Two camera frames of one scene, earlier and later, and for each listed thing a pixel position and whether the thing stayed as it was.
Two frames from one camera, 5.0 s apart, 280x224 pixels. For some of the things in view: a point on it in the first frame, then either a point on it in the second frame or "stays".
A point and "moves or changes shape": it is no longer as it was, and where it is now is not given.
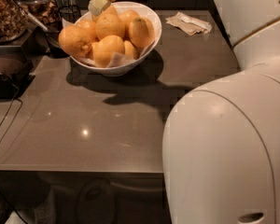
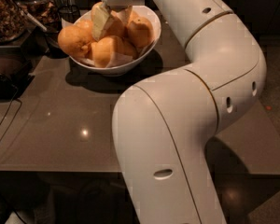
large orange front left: x=77 y=40 stays
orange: x=109 y=25 moves or changes shape
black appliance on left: x=11 y=72 stays
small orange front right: x=130 y=49 stays
